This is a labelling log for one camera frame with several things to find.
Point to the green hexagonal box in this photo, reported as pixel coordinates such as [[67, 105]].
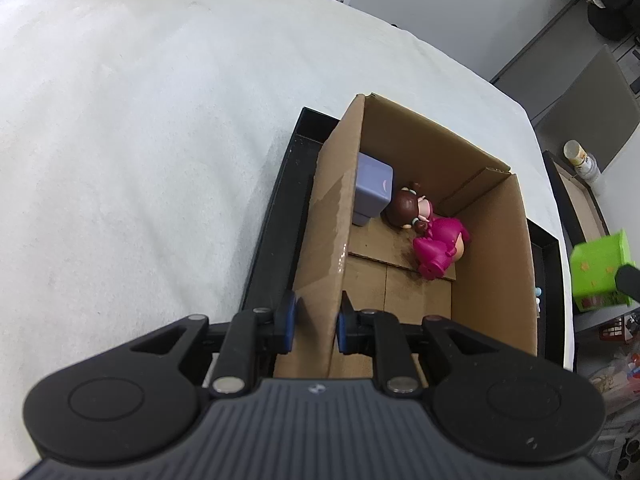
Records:
[[595, 270]]

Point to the black tray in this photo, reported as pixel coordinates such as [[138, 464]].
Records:
[[272, 240]]

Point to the clear plastic bottle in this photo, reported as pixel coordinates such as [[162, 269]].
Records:
[[591, 170]]

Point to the brown-haired doll figurine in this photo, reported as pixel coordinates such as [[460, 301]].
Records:
[[405, 210]]

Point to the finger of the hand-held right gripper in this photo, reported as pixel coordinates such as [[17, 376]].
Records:
[[630, 282]]

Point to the purple cube toy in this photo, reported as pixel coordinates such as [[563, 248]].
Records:
[[372, 185]]

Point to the grey chair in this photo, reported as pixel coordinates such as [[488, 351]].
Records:
[[595, 105]]

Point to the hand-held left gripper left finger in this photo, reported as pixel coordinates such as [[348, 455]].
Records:
[[287, 322]]

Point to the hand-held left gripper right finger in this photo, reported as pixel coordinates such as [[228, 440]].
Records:
[[344, 330]]

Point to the brown cardboard box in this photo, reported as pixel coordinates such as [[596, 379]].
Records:
[[495, 260]]

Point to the pink figurine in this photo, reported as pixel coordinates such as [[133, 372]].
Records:
[[440, 245]]

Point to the cardboard sheet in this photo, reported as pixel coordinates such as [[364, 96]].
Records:
[[585, 205]]

